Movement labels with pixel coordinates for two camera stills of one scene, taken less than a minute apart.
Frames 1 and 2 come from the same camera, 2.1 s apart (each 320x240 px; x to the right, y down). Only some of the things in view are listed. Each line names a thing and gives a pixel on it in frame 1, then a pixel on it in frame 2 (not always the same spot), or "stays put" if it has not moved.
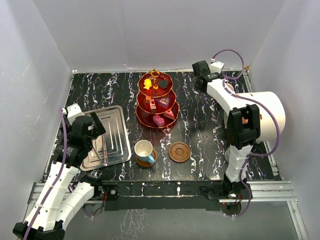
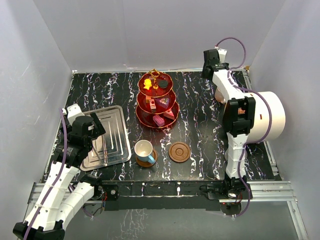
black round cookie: (163, 84) stays put
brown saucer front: (147, 164) stays put
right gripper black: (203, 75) -> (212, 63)
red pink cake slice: (169, 114) stays put
